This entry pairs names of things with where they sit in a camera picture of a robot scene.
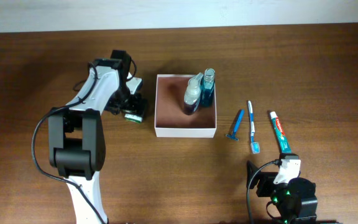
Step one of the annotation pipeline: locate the green white soap box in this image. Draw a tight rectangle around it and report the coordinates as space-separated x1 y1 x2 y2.
124 113 144 123

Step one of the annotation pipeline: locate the clear purple soap pump bottle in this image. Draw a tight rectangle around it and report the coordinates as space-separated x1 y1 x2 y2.
183 73 203 115

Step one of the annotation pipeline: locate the blue mouthwash bottle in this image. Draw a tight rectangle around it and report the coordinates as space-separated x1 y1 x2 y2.
200 68 215 107

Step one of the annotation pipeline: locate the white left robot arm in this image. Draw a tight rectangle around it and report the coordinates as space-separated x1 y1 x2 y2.
47 50 147 223

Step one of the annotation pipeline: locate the blue white toothbrush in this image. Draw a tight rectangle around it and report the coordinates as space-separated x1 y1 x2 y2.
247 101 260 154

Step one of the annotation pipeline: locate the green red toothpaste tube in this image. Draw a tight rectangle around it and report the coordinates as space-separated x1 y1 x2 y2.
270 111 291 154

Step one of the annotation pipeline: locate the white cardboard box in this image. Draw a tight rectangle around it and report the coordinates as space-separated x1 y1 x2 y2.
154 74 217 138

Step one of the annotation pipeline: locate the blue disposable razor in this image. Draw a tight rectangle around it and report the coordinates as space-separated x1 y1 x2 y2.
226 109 245 141

